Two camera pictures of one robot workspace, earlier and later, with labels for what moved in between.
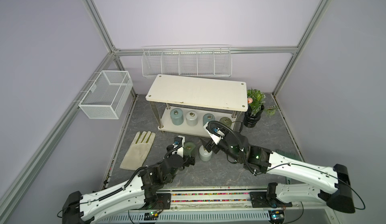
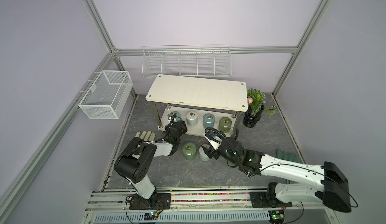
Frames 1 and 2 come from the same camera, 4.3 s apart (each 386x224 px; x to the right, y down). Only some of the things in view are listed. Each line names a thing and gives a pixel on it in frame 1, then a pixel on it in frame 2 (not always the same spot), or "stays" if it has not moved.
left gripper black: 187,162 to 184,127
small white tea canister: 191,118 stays
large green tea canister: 189,148 stays
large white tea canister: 204,154 stays
